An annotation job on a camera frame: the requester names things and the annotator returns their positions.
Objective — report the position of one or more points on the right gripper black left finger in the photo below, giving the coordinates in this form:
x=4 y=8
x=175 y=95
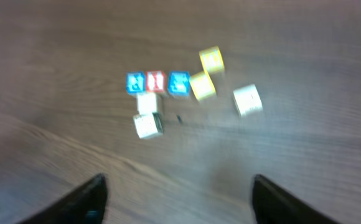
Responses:
x=84 y=205

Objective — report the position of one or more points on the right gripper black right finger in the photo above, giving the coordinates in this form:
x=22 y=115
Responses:
x=273 y=205

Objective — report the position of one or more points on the wood block red side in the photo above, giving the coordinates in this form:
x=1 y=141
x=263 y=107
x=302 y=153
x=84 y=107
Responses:
x=148 y=125

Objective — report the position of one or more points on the blue letter P block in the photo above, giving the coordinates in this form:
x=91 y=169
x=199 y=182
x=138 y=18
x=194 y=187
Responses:
x=135 y=82

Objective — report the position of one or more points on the natural wood block right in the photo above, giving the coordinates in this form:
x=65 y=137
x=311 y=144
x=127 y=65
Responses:
x=247 y=100

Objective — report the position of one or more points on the natural wood picture block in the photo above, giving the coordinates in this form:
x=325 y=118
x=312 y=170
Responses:
x=148 y=103

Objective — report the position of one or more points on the small black screw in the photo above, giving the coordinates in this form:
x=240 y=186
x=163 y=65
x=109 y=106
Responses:
x=179 y=119

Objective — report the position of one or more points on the yellow block lower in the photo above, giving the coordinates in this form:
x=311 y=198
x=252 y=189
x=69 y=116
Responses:
x=202 y=86

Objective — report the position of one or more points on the yellow block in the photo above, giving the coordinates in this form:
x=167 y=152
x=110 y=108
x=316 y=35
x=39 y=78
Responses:
x=202 y=86
x=212 y=61

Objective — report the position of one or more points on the red letter I block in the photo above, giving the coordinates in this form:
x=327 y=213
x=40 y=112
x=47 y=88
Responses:
x=155 y=81

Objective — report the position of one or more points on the yellow block upper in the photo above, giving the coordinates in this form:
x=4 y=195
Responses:
x=212 y=61

